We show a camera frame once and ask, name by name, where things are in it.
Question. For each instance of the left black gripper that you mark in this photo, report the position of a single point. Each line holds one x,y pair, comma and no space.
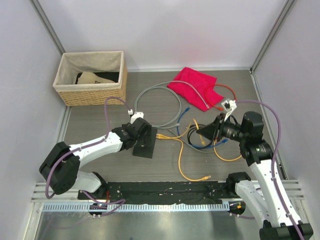
148,131

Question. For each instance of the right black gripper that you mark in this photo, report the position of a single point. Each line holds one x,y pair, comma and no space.
210,130

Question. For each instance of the black network switch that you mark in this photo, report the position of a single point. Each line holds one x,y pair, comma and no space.
145,144

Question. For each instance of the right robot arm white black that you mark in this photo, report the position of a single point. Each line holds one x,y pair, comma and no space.
270,206

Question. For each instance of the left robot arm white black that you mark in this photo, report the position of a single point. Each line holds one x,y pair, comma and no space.
61,168

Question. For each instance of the pink folded cloth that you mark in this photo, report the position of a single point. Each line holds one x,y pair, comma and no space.
196,88

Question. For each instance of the beige cloth in basket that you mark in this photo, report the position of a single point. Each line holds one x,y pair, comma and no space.
97,78

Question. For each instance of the wicker basket with liner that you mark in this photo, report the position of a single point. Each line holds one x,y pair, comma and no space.
73,63

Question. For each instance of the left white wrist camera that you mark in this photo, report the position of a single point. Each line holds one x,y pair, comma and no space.
135,115

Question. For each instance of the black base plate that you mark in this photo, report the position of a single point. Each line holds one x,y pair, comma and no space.
167,192

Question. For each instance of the white slotted cable duct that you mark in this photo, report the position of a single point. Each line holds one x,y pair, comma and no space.
93,207

